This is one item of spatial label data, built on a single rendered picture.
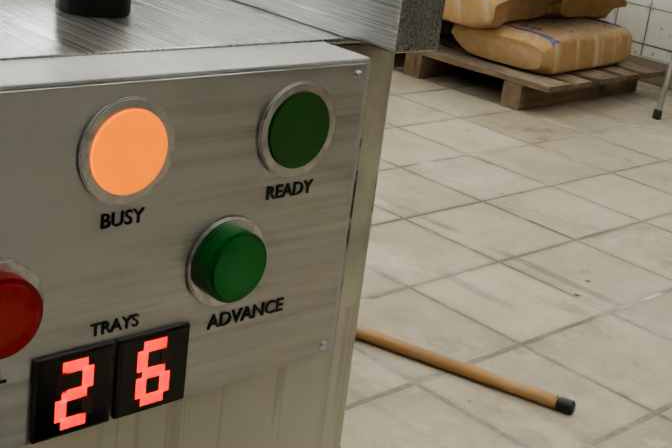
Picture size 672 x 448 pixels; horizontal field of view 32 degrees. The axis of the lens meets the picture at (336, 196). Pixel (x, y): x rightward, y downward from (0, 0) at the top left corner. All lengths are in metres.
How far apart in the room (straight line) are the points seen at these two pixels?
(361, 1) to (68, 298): 0.18
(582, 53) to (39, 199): 3.94
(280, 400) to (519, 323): 1.80
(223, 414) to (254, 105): 0.16
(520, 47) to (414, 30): 3.65
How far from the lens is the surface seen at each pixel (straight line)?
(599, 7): 4.67
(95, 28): 0.48
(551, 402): 2.04
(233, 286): 0.46
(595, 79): 4.29
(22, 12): 0.50
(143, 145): 0.42
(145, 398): 0.47
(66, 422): 0.45
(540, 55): 4.11
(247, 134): 0.45
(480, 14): 4.14
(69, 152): 0.41
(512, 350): 2.23
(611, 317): 2.48
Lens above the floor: 0.94
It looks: 19 degrees down
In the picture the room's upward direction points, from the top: 7 degrees clockwise
